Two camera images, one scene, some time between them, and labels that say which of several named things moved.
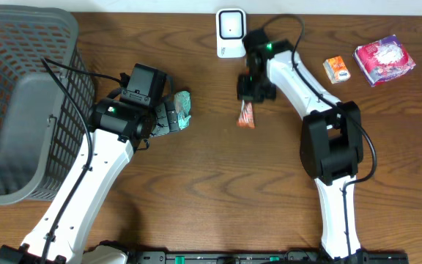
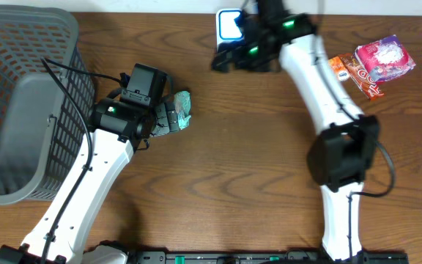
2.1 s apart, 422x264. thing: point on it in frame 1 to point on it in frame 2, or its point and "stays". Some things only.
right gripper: x=244 y=92 to x=241 y=59
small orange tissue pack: x=336 y=70 stays
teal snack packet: x=182 y=105 stays
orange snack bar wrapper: x=245 y=119 to x=371 y=88
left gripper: x=165 y=117 stays
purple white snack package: x=382 y=59 stays
